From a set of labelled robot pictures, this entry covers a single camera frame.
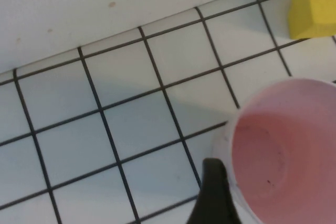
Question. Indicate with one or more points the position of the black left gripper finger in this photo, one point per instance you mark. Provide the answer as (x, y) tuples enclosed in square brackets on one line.
[(214, 197)]

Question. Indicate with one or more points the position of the pale pink plastic cup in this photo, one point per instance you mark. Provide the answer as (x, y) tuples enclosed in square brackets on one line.
[(283, 142)]

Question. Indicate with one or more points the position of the white black-grid tablecloth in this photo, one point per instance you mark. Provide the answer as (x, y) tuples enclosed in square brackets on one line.
[(78, 134)]

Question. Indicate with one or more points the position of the yellow foam cube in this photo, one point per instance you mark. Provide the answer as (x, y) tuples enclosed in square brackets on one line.
[(315, 9)]

